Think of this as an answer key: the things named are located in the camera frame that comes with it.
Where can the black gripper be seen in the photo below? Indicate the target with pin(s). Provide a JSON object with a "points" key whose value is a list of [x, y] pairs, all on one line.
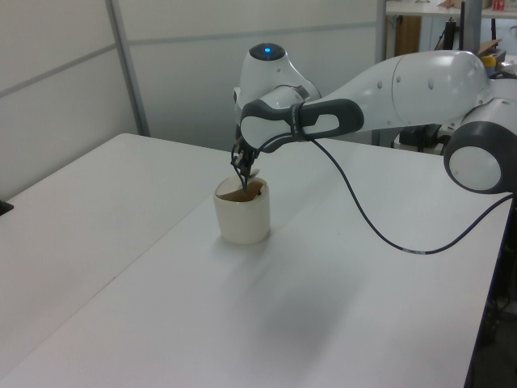
{"points": [[242, 150]]}

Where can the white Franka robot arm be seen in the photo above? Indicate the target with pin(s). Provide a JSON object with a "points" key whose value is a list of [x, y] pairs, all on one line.
{"points": [[424, 89]]}

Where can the black monitor stand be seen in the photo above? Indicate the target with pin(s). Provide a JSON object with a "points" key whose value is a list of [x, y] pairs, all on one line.
{"points": [[449, 32]]}

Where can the white desk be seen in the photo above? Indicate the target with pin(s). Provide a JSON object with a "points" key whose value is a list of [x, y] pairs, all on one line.
{"points": [[436, 11]]}

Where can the yellow bottle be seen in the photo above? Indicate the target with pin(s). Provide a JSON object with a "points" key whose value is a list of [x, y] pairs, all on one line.
{"points": [[488, 64]]}

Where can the brown cardboard box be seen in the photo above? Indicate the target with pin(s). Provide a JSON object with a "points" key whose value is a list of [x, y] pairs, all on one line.
{"points": [[489, 46]]}

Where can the red box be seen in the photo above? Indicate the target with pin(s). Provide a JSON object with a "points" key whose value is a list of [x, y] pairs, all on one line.
{"points": [[501, 4]]}

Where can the grey metal partition post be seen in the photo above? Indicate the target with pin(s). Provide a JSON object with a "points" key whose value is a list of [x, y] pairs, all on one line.
{"points": [[381, 28]]}

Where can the black flat bracket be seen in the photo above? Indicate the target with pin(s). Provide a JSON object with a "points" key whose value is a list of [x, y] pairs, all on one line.
{"points": [[5, 207]]}

